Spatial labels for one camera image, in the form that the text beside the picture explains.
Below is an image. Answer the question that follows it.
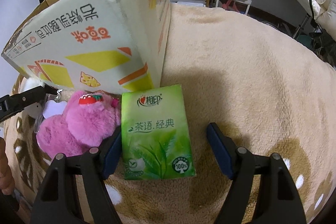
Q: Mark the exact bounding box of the pink plush bear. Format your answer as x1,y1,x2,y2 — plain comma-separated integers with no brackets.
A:
36,91,121,158

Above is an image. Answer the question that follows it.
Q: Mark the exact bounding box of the person's hand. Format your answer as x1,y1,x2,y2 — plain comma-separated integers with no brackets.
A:
0,138,15,195

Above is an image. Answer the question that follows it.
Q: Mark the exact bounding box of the white keychain tag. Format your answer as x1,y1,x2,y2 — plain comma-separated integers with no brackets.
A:
43,100,67,119

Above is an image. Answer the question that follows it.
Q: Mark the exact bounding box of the green tissue pack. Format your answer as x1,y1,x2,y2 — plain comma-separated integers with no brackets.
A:
121,85,196,180

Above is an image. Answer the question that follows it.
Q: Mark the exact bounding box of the open cardboard box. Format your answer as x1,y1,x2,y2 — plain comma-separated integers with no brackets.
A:
2,0,171,94

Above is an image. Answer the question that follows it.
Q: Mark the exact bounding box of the beige patterned fleece blanket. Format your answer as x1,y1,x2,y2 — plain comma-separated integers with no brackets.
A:
3,2,336,224

